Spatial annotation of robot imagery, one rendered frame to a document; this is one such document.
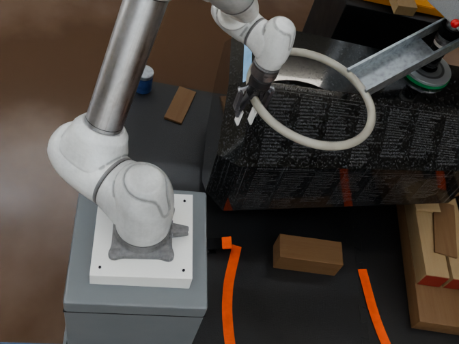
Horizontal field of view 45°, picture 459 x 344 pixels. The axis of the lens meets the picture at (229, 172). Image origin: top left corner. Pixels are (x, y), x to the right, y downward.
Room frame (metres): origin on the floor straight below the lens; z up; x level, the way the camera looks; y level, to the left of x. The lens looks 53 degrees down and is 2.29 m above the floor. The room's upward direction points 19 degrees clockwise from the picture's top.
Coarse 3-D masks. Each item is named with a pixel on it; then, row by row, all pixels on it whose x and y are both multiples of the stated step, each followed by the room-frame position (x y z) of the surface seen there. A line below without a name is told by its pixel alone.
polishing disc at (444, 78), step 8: (440, 64) 1.98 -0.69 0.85; (416, 72) 1.88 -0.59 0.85; (424, 72) 1.89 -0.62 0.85; (440, 72) 1.93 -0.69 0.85; (448, 72) 1.95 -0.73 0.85; (416, 80) 1.84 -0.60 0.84; (424, 80) 1.85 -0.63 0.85; (432, 80) 1.86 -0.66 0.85; (440, 80) 1.88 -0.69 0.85; (448, 80) 1.90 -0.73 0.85
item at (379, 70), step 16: (416, 32) 1.89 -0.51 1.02; (432, 32) 1.96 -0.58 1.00; (384, 48) 1.79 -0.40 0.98; (400, 48) 1.85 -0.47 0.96; (416, 48) 1.86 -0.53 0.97; (448, 48) 1.86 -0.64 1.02; (368, 64) 1.73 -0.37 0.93; (384, 64) 1.76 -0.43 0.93; (400, 64) 1.77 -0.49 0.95; (416, 64) 1.75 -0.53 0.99; (368, 80) 1.67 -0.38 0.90; (384, 80) 1.64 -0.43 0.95
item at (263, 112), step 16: (336, 64) 1.69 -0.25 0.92; (352, 80) 1.64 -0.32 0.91; (256, 96) 1.34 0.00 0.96; (368, 96) 1.57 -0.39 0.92; (368, 112) 1.50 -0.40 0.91; (288, 128) 1.26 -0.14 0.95; (368, 128) 1.40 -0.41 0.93; (304, 144) 1.23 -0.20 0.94; (320, 144) 1.24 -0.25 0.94; (336, 144) 1.27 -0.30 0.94; (352, 144) 1.30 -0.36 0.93
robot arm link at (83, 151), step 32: (128, 0) 0.99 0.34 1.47; (160, 0) 1.00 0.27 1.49; (128, 32) 0.95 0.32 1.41; (128, 64) 0.93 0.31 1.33; (96, 96) 0.89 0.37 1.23; (128, 96) 0.91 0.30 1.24; (64, 128) 0.87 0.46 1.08; (96, 128) 0.85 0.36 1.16; (64, 160) 0.79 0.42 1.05; (96, 160) 0.79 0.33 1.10; (96, 192) 0.74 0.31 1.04
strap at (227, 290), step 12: (228, 264) 1.21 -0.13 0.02; (228, 276) 1.15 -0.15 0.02; (360, 276) 1.38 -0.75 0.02; (228, 288) 1.10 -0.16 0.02; (228, 300) 1.04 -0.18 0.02; (372, 300) 1.28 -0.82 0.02; (228, 312) 0.99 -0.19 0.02; (372, 312) 1.22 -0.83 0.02; (228, 324) 0.94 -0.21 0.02; (228, 336) 0.89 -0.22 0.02; (384, 336) 1.12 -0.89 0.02
